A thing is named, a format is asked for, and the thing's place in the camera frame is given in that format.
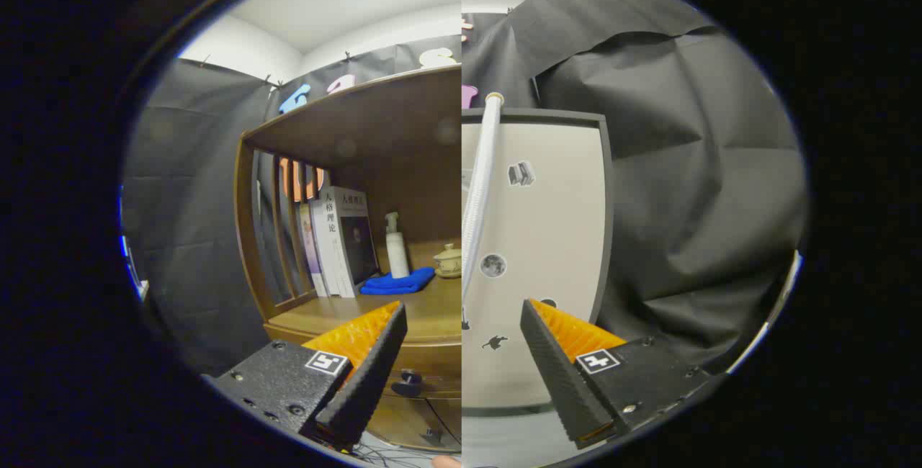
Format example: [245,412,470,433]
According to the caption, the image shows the thick white and dark book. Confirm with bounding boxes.
[317,187,380,298]

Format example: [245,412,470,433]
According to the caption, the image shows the purple spine book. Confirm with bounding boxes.
[297,203,322,298]

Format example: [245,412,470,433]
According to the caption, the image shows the white corrugated hose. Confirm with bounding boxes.
[461,92,505,303]

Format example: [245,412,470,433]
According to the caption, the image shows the black drawer knob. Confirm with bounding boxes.
[393,369,424,397]

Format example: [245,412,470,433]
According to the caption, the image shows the grey panel with dark frame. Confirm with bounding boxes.
[461,108,614,411]

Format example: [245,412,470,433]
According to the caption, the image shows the wooden countertop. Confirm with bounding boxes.
[268,239,462,345]

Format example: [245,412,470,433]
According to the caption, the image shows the blue cloth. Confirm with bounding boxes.
[359,266,437,296]

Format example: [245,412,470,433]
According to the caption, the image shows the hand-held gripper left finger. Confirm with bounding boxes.
[202,301,409,451]

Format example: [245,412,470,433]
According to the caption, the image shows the brown wooden cabinet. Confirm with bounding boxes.
[234,65,462,452]

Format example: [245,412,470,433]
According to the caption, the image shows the brown wooden drawer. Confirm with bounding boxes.
[264,323,462,398]

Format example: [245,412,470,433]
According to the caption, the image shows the cream lidded teacup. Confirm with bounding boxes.
[433,243,462,279]

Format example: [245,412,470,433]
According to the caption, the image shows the thin white book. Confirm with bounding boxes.
[308,199,338,299]

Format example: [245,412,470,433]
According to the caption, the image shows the black backdrop cloth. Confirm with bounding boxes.
[121,0,809,377]

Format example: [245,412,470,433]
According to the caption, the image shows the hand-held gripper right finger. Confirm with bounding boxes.
[520,298,712,450]

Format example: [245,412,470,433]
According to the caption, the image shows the white pump bottle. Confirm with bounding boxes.
[385,212,411,279]

